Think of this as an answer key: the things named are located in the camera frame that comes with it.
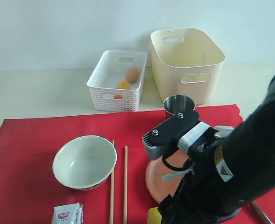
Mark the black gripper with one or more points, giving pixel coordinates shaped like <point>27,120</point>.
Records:
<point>197,199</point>

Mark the yellow lemon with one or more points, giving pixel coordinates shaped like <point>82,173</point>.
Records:
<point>154,217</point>

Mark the stainless steel cup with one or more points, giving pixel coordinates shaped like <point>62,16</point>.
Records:
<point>177,104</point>

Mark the fried chicken nugget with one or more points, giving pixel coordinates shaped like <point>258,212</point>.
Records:
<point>117,96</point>

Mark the yellow cheese wedge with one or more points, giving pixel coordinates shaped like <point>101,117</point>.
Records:
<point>124,84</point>

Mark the brown egg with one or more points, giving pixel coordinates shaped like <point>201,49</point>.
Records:
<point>132,75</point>

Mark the white milk carton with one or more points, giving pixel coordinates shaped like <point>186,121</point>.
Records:
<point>68,214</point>

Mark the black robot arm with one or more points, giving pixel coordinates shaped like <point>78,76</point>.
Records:
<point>223,171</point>

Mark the dark wooden spoon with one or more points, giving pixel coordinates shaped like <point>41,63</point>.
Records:
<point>263,218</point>

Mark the brown round plate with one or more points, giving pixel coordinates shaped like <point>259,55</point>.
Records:
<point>157,188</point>

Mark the right wooden chopstick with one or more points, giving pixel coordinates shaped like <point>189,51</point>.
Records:
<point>125,185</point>

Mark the wooden chopstick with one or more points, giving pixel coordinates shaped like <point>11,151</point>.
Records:
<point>125,185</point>
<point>111,213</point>

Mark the left wooden chopstick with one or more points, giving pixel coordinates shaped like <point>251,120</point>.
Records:
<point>111,213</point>

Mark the cream plastic storage bin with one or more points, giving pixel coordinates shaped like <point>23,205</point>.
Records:
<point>185,61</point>

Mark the white ceramic bowl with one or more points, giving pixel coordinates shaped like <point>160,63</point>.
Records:
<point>85,162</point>

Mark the white perforated plastic basket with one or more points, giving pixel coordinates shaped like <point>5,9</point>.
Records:
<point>109,72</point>

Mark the red scalloped table mat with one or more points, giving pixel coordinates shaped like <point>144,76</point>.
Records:
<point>28,189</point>

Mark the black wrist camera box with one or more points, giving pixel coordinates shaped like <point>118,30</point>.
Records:
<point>167,134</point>

